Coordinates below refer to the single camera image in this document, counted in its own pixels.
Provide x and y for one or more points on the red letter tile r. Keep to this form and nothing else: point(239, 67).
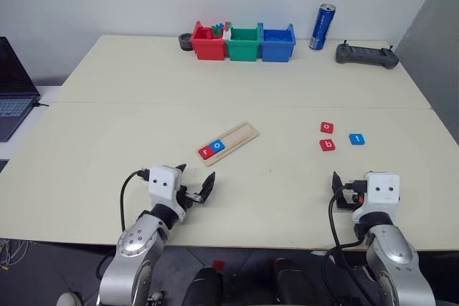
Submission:
point(206, 152)

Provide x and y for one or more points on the black round holder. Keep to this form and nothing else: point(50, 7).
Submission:
point(185, 41)

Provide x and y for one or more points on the green plastic bin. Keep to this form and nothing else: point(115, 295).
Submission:
point(244, 48)

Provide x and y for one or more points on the red letter tile o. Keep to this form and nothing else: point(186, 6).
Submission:
point(326, 127)

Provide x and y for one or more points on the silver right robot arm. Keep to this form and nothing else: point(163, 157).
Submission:
point(394, 263)

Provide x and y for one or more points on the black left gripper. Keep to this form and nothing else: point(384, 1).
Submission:
point(183, 199)

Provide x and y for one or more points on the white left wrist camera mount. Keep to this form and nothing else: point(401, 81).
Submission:
point(163, 184)

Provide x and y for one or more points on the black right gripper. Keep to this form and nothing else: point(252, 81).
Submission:
point(349, 200)

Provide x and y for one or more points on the blue letter tile o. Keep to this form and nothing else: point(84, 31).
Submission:
point(217, 145)

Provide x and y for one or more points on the small red object under table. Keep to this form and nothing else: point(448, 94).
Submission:
point(218, 265)

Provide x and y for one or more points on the dark rounded shape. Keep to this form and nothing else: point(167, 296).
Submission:
point(204, 286)
point(292, 282)

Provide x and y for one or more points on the red letter tile b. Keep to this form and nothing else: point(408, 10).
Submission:
point(327, 144)

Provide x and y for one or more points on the white plastic piece between bins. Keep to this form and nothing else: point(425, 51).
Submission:
point(227, 35)

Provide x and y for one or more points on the white side desk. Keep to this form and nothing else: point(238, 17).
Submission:
point(43, 94)

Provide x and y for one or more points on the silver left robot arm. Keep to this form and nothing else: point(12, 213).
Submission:
point(132, 256)

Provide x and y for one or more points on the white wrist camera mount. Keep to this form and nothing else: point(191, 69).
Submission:
point(163, 184)
point(380, 191)

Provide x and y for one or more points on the red plastic bin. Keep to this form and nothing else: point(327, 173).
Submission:
point(208, 48)

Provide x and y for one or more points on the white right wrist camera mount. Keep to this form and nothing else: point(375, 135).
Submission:
point(380, 191)

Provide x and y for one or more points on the grey handheld controller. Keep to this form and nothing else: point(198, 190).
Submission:
point(365, 56)

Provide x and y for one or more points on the dark open laptop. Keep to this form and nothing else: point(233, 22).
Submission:
point(12, 94)

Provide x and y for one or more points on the wooden letter tray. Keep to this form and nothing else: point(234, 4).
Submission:
point(236, 139)

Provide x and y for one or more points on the blue drink can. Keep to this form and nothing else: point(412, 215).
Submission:
point(322, 28)

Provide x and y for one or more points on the blue plastic bin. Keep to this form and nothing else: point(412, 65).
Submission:
point(276, 48)

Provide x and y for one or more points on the white rounded object on floor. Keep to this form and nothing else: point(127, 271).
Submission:
point(70, 299)

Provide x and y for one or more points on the small colourful toy bricks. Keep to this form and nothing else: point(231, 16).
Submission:
point(217, 30)

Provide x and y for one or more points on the blue letter tile t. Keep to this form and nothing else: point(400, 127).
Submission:
point(357, 138)

